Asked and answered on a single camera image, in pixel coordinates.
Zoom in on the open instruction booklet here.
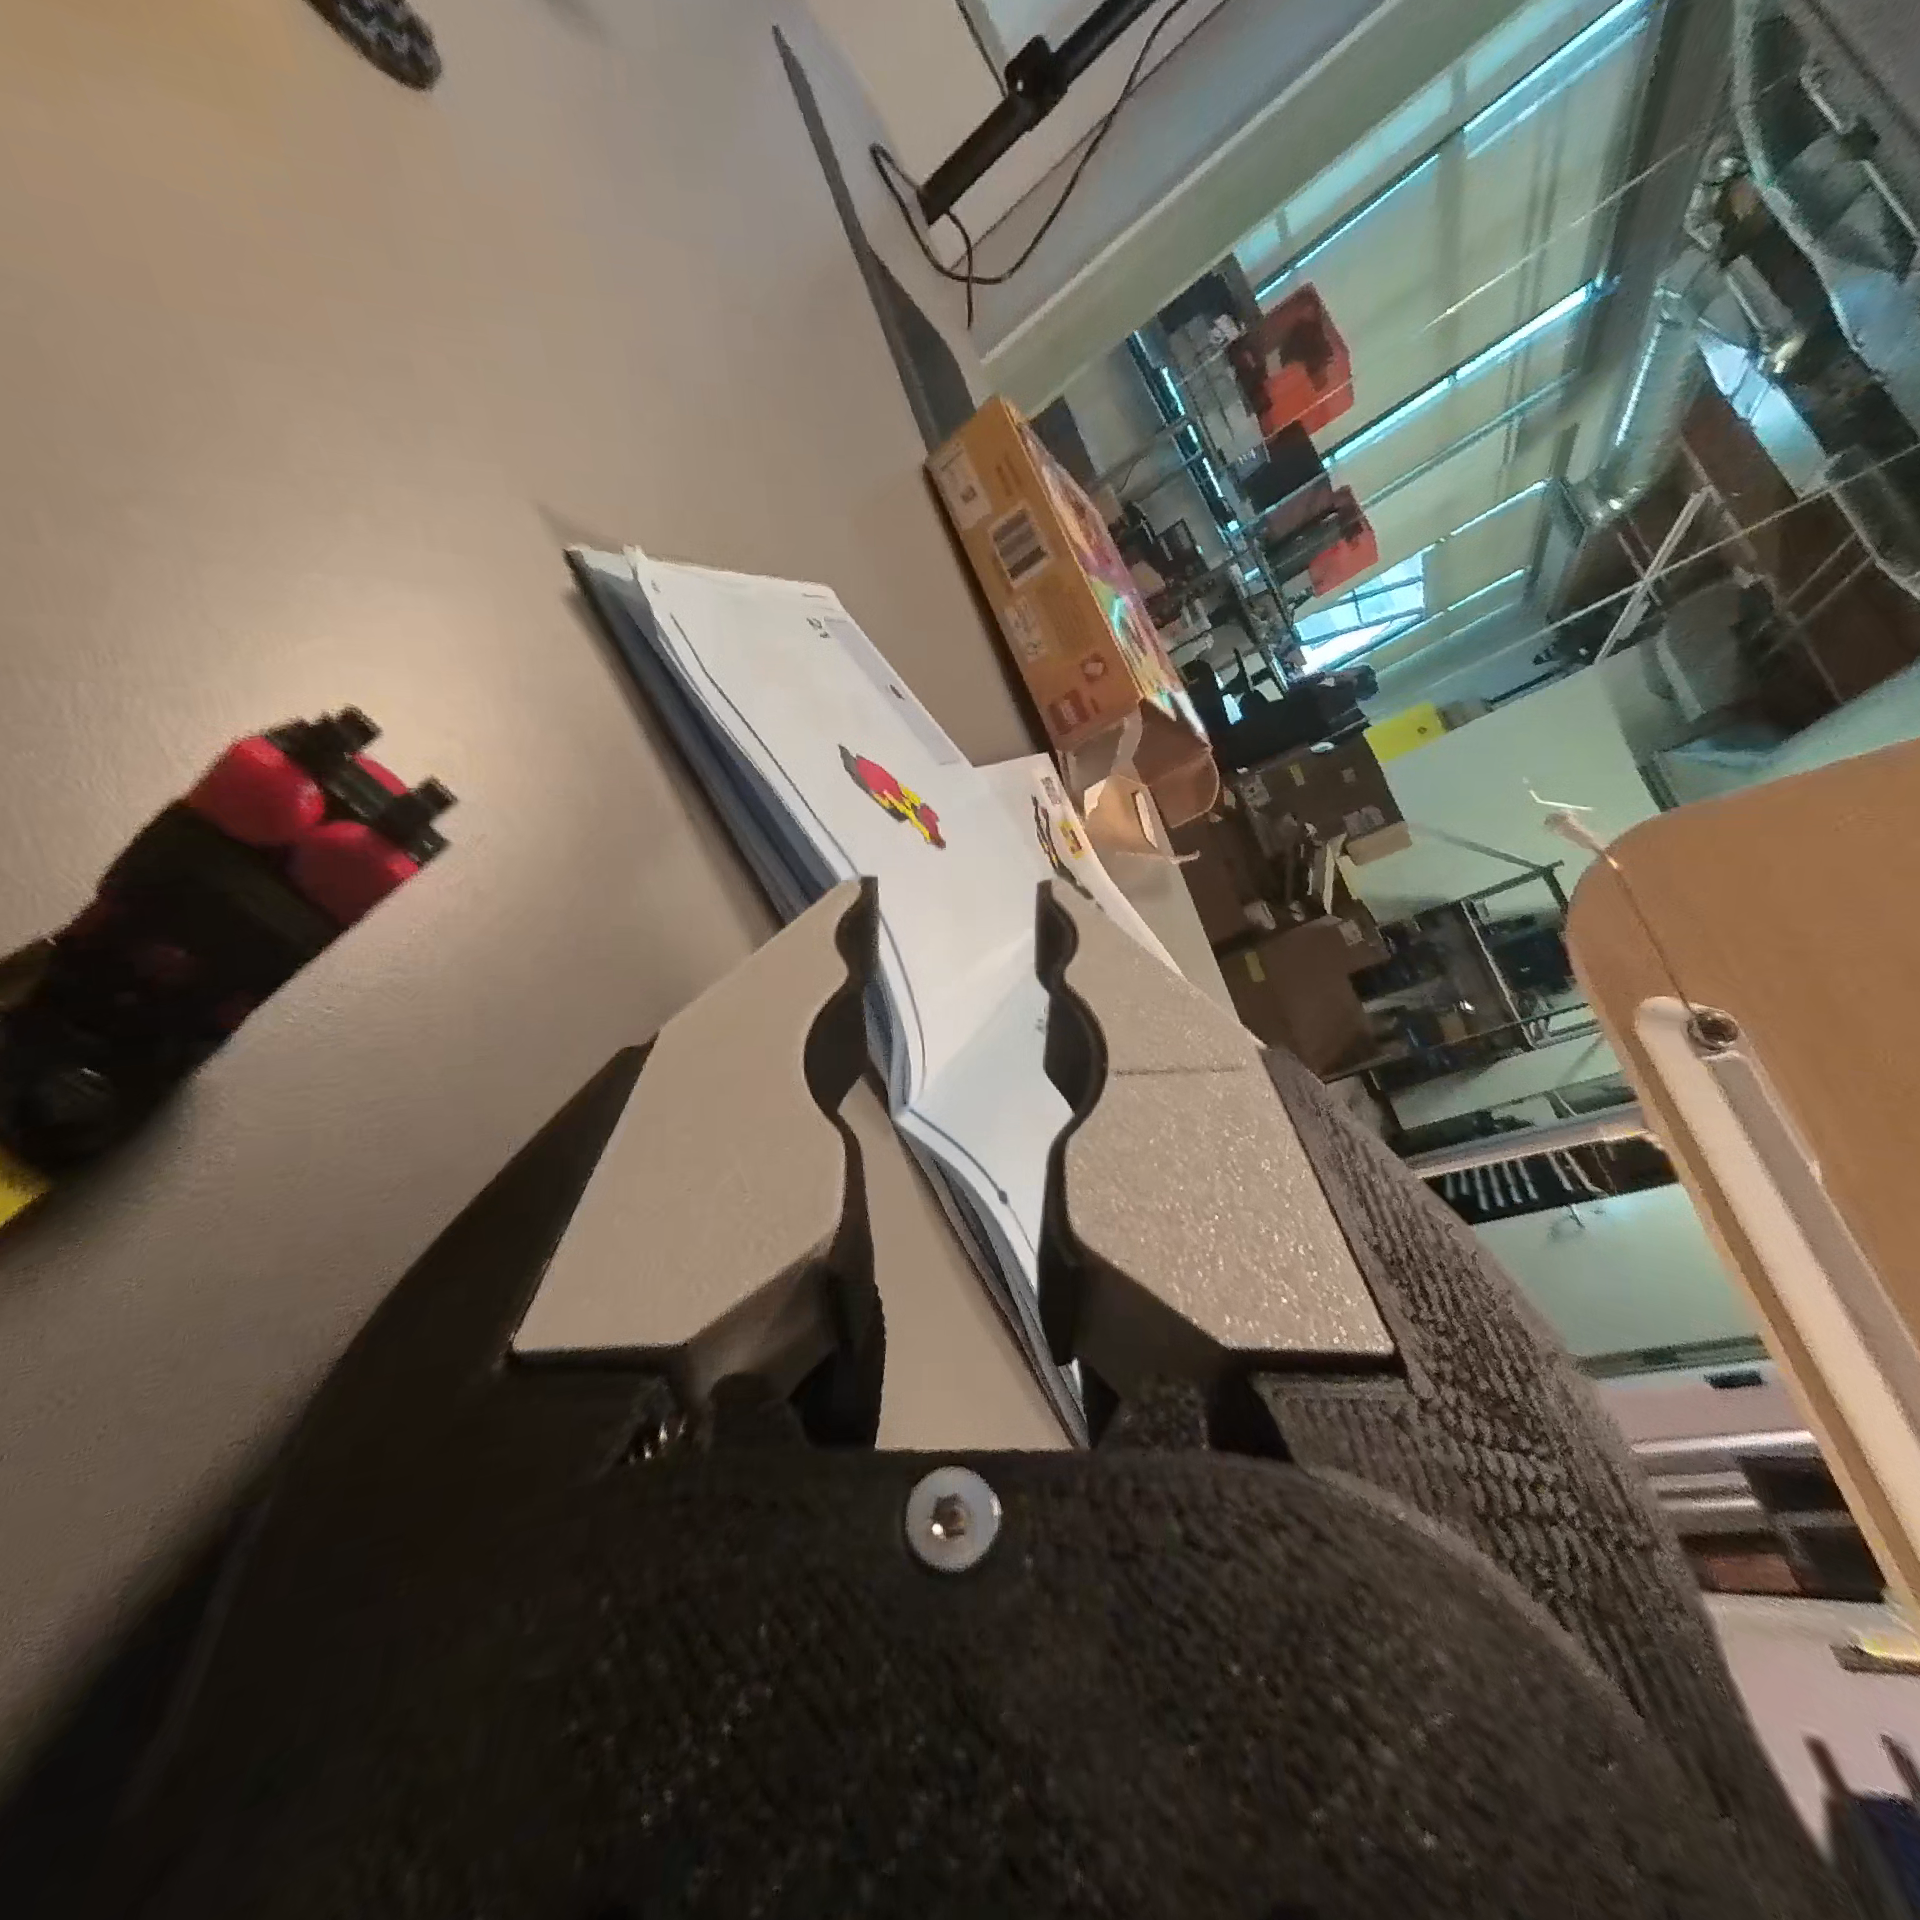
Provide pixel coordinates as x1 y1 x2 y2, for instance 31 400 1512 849
566 544 1088 1449

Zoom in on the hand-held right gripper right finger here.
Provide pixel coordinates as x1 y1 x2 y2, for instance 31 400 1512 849
1035 882 1392 1408

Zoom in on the wooden desk lamp white base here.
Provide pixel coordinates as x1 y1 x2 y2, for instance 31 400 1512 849
1526 743 1920 1618

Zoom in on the dark teal desk pad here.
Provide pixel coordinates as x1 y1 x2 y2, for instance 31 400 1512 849
772 28 992 453

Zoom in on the orange cardboard lego box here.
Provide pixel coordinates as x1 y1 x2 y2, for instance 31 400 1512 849
925 394 1226 869

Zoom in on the closed instruction booklet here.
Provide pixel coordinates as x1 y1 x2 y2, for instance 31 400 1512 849
978 753 1203 998

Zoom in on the black cable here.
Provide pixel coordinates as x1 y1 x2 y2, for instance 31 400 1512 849
870 0 1203 325

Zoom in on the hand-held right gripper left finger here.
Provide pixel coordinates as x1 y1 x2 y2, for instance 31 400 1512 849
510 877 887 1449

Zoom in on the long red yellow lego assembly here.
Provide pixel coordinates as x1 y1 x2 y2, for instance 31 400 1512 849
0 703 458 1229

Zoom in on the metal wire shelving rack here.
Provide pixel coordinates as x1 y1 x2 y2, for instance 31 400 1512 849
1125 293 1382 677

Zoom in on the silver ventilation duct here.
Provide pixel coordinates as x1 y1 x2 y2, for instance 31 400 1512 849
1559 0 1920 528

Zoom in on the black tripod pole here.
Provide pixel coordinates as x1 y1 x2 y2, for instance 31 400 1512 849
918 0 1168 221

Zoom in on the black round lego plate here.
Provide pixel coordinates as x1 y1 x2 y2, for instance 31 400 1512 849
311 0 445 96

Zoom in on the orange storage crate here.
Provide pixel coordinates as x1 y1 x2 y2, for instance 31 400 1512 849
1254 281 1356 441
1286 484 1382 596

